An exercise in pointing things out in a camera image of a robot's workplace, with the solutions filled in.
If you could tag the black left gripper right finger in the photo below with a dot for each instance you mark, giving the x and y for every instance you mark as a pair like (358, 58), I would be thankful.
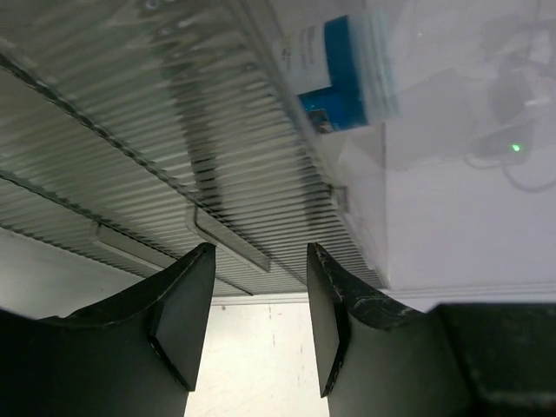
(376, 356)

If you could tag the clear plastic drawer organizer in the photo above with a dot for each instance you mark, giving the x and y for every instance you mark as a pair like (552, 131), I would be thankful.
(131, 131)

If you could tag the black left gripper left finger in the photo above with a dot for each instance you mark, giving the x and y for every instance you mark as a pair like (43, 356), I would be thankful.
(136, 353)

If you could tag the blue white round tape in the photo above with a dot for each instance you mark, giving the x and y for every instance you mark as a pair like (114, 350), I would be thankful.
(341, 71)

